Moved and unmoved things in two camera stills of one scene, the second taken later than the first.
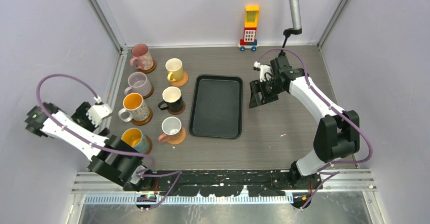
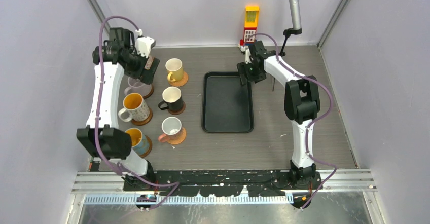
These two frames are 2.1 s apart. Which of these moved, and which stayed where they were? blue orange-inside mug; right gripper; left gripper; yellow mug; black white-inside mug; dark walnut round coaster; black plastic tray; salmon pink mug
Moved: black plastic tray; right gripper; left gripper
Stayed: black white-inside mug; blue orange-inside mug; dark walnut round coaster; salmon pink mug; yellow mug
